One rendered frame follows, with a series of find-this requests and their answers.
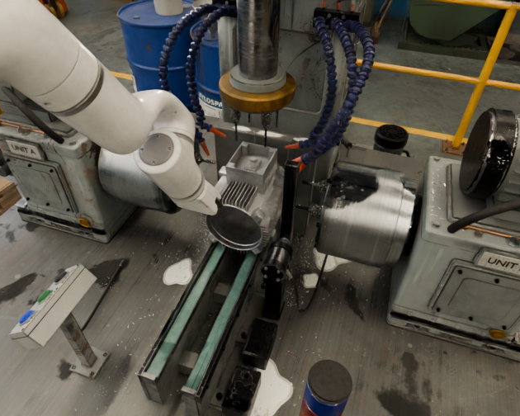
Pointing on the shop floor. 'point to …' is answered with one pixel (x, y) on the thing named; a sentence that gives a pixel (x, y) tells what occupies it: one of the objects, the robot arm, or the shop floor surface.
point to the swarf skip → (445, 29)
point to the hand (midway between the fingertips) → (206, 207)
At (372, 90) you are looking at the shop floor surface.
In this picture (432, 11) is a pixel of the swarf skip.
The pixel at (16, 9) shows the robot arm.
